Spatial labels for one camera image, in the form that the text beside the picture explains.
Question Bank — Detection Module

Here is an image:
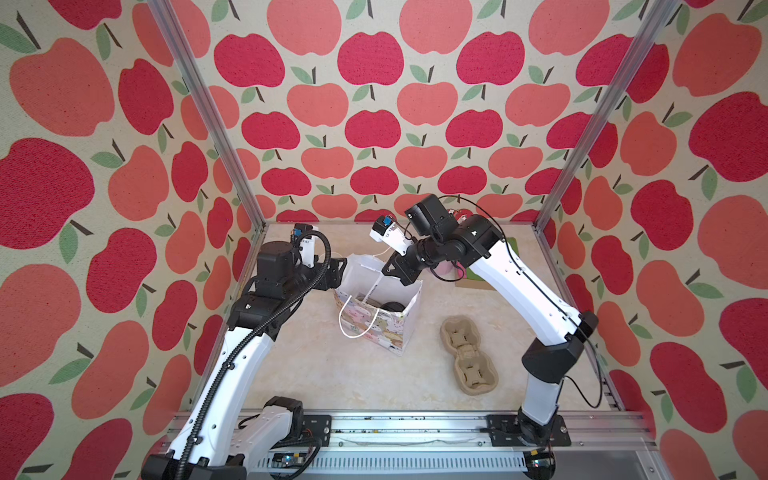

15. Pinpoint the right aluminium frame post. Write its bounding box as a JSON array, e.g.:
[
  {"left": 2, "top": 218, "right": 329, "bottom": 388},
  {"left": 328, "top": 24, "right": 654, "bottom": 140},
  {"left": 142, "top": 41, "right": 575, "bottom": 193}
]
[{"left": 533, "top": 0, "right": 681, "bottom": 234}]

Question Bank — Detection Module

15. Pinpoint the black cup lid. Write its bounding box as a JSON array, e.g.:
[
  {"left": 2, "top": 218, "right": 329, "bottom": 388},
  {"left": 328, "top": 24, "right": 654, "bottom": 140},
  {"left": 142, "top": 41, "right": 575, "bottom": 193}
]
[{"left": 381, "top": 301, "right": 406, "bottom": 313}]

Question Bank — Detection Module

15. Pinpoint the aluminium frame post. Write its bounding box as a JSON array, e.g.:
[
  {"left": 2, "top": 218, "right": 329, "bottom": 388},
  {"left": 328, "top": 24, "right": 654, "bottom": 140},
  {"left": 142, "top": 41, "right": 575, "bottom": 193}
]
[
  {"left": 533, "top": 0, "right": 681, "bottom": 234},
  {"left": 148, "top": 0, "right": 267, "bottom": 234}
]

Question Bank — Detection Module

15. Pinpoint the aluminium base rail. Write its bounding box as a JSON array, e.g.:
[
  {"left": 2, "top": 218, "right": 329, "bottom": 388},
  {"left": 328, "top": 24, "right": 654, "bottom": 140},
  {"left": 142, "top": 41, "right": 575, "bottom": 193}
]
[{"left": 209, "top": 409, "right": 667, "bottom": 480}]

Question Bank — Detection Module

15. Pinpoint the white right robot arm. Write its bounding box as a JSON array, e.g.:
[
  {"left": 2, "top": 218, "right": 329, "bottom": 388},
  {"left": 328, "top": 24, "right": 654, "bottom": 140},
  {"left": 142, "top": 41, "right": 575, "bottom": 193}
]
[{"left": 370, "top": 194, "right": 598, "bottom": 447}]

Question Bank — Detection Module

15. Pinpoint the left aluminium frame post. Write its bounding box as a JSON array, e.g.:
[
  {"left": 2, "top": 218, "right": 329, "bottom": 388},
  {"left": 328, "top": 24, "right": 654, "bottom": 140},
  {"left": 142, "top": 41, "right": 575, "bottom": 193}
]
[{"left": 148, "top": 0, "right": 267, "bottom": 234}]

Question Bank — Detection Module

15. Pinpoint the green napkin stack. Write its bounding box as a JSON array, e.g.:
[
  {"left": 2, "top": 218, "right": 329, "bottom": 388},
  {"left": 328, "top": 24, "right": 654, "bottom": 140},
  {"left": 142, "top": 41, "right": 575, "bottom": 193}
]
[{"left": 466, "top": 236, "right": 519, "bottom": 282}]

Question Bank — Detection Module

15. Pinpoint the pink utensil holder cup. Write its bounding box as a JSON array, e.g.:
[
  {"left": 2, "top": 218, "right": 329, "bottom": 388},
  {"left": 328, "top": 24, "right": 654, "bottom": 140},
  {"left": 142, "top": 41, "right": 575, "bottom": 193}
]
[{"left": 430, "top": 262, "right": 466, "bottom": 283}]

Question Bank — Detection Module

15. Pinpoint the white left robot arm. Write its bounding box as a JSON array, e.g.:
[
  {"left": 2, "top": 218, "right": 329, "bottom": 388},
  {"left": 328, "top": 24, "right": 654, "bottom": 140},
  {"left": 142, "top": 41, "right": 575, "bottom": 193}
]
[{"left": 141, "top": 230, "right": 343, "bottom": 479}]

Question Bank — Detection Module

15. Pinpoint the black corrugated cable conduit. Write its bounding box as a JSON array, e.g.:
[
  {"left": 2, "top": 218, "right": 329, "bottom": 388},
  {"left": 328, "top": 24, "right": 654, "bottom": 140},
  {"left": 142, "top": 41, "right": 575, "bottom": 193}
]
[{"left": 176, "top": 230, "right": 333, "bottom": 480}]

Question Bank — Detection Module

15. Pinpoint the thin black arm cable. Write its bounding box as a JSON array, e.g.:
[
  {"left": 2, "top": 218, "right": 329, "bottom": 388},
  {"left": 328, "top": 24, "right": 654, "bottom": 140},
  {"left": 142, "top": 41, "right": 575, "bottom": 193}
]
[{"left": 437, "top": 194, "right": 604, "bottom": 410}]

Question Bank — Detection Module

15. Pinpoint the cardboard two-cup carrier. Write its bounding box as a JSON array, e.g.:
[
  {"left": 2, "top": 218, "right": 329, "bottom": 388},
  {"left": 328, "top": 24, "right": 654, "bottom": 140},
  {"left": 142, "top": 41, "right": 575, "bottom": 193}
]
[{"left": 440, "top": 316, "right": 499, "bottom": 396}]

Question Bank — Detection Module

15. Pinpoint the cartoon animal gift bag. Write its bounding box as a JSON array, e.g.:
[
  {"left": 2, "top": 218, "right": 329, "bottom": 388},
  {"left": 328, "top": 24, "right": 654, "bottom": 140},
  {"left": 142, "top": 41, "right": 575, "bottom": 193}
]
[{"left": 334, "top": 255, "right": 423, "bottom": 356}]

